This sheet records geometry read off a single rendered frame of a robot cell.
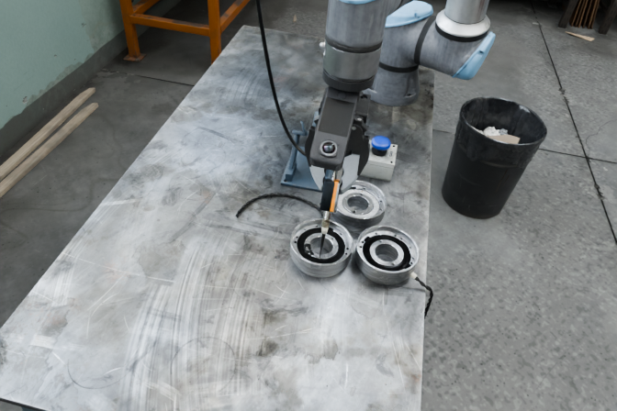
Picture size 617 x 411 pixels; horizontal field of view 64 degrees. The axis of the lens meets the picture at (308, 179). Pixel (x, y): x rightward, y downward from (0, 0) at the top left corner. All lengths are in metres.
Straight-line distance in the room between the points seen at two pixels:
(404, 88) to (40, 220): 1.51
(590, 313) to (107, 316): 1.71
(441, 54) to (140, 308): 0.81
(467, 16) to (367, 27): 0.53
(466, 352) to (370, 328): 1.03
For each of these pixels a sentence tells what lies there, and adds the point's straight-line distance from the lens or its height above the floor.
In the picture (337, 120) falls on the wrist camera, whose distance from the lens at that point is 0.66.
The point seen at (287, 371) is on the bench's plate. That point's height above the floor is 0.80.
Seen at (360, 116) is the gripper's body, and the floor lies 1.07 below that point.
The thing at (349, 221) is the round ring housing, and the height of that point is 0.83.
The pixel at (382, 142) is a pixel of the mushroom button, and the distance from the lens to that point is 1.00.
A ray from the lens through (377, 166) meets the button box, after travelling 1.00.
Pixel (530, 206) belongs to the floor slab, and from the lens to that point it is 2.41.
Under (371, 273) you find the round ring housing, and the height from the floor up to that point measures 0.82.
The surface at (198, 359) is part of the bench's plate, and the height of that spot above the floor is 0.80.
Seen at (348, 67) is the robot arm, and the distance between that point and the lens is 0.64.
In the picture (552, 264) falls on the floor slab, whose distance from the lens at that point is 2.20.
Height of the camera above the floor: 1.45
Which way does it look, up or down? 41 degrees down
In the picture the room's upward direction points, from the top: 6 degrees clockwise
